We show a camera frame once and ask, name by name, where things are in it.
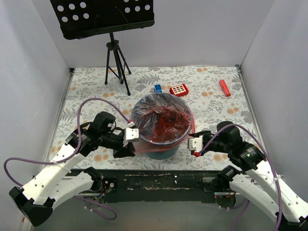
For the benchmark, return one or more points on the red plastic trash bag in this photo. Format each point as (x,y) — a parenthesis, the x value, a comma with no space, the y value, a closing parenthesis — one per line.
(163,122)

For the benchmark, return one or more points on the teal plastic trash bin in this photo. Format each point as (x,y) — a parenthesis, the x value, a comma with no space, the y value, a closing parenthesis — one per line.
(163,149)

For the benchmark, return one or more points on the black music stand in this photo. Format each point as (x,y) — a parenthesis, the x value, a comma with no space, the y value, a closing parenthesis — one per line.
(80,19)

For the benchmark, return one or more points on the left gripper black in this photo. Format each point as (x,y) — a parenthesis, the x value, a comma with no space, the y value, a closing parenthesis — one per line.
(125,147)

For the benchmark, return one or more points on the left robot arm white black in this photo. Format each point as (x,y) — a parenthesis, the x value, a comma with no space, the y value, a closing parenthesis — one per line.
(38,198)

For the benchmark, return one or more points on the aluminium frame rail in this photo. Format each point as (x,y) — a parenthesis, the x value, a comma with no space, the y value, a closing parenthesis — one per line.
(285,215)

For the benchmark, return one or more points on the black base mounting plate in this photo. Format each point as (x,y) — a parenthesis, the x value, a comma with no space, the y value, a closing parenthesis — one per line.
(163,185)

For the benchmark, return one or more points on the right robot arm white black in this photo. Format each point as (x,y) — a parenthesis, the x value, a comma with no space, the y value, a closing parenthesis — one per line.
(252,174)

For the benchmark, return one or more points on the red window toy brick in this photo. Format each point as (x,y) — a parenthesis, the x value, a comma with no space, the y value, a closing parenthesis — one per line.
(179,90)

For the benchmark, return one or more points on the colourful toy brick car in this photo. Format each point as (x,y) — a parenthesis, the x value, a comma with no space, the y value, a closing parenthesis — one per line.
(157,88)

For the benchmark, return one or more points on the red trash bag roll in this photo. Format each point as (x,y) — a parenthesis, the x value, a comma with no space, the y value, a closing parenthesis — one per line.
(225,88)

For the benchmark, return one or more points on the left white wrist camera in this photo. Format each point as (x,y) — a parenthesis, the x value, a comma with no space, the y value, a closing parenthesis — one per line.
(131,134)

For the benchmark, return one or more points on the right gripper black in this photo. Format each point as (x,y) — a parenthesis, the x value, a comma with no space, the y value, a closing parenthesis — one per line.
(206,138)

